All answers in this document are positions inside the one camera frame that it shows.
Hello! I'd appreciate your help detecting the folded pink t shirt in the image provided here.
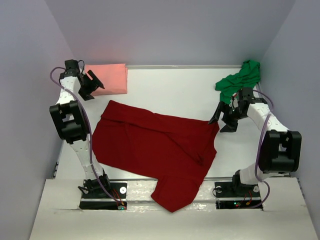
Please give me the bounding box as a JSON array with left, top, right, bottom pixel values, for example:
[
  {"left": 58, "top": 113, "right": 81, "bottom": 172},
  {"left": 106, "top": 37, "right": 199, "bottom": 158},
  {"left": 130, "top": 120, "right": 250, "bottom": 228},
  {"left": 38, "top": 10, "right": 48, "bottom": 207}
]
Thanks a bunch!
[{"left": 84, "top": 63, "right": 128, "bottom": 97}]

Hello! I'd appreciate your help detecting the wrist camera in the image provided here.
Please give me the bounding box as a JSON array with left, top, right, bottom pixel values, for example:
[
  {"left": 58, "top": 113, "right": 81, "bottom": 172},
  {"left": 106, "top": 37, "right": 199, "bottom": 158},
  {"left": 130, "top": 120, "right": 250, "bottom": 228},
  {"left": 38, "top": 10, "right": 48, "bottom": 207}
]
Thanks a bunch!
[
  {"left": 237, "top": 87, "right": 255, "bottom": 101},
  {"left": 64, "top": 59, "right": 80, "bottom": 72}
]

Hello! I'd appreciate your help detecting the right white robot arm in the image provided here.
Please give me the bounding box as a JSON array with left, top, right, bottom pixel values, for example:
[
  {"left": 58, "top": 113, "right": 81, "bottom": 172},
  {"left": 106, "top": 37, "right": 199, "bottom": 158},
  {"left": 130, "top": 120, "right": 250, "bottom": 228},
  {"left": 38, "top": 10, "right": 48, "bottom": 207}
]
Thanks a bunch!
[{"left": 209, "top": 97, "right": 302, "bottom": 196}]

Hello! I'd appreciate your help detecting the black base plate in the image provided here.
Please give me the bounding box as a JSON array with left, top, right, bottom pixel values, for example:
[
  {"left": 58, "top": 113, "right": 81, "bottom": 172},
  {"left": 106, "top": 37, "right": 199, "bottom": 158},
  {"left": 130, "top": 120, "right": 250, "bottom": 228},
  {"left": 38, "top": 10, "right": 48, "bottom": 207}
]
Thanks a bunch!
[
  {"left": 212, "top": 181, "right": 263, "bottom": 210},
  {"left": 78, "top": 180, "right": 128, "bottom": 211}
]

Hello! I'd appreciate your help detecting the white front cover board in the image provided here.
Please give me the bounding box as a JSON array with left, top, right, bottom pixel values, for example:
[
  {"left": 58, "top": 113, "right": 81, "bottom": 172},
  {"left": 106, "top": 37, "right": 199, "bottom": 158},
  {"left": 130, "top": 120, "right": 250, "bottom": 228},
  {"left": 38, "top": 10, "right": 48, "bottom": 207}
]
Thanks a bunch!
[{"left": 30, "top": 177, "right": 317, "bottom": 240}]

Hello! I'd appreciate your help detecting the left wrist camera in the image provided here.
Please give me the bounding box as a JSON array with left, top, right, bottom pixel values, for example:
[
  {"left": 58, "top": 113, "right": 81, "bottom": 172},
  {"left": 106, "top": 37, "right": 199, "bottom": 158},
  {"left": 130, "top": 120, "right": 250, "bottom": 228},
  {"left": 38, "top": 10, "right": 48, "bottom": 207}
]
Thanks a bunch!
[{"left": 64, "top": 59, "right": 80, "bottom": 72}]

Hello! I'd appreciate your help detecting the red t shirt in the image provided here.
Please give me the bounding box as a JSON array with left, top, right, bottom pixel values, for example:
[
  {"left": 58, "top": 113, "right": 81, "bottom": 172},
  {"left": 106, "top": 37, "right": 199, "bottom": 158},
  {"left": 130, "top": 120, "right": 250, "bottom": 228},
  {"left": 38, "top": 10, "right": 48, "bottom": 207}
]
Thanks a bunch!
[{"left": 92, "top": 100, "right": 220, "bottom": 212}]

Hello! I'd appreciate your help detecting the green t shirt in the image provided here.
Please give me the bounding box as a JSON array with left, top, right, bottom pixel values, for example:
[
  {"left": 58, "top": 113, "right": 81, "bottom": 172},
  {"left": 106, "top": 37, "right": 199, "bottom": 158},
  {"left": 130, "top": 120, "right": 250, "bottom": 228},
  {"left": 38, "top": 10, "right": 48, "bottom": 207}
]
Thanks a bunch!
[{"left": 215, "top": 60, "right": 261, "bottom": 104}]

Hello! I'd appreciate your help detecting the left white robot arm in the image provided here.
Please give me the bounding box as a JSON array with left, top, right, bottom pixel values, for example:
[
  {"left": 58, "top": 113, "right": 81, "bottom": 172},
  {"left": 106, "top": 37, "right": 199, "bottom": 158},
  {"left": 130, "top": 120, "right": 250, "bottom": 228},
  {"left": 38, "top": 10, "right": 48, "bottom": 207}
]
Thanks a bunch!
[{"left": 49, "top": 66, "right": 115, "bottom": 200}]

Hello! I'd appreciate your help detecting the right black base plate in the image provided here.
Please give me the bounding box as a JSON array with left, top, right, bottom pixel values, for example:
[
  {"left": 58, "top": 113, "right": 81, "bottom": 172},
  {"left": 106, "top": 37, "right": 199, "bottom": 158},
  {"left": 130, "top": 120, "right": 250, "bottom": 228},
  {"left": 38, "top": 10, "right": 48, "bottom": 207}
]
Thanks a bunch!
[{"left": 212, "top": 181, "right": 263, "bottom": 210}]

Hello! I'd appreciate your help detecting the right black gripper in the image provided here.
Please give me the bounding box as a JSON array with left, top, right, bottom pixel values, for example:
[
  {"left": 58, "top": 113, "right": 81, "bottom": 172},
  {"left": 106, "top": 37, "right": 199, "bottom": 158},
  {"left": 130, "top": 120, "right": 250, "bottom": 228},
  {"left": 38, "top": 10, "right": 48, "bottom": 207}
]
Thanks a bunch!
[{"left": 208, "top": 101, "right": 247, "bottom": 133}]

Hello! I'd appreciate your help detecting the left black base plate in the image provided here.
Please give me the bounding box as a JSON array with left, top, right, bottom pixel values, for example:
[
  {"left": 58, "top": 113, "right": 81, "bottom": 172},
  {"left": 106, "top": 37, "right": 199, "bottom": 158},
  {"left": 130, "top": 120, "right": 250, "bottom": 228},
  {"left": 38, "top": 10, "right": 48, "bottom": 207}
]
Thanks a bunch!
[{"left": 78, "top": 180, "right": 128, "bottom": 211}]

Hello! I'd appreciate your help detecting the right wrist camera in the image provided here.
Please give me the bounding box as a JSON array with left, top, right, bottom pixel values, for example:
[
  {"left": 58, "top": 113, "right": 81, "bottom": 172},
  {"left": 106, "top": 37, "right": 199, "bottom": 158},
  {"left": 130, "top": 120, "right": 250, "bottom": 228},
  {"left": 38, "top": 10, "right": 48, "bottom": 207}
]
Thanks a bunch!
[{"left": 237, "top": 87, "right": 255, "bottom": 101}]

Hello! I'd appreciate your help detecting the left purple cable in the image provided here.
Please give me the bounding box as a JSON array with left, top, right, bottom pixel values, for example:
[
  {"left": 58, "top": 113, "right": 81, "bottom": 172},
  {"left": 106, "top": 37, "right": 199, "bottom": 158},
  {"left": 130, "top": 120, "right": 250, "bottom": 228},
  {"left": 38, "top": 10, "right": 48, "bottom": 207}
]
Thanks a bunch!
[{"left": 49, "top": 66, "right": 126, "bottom": 208}]

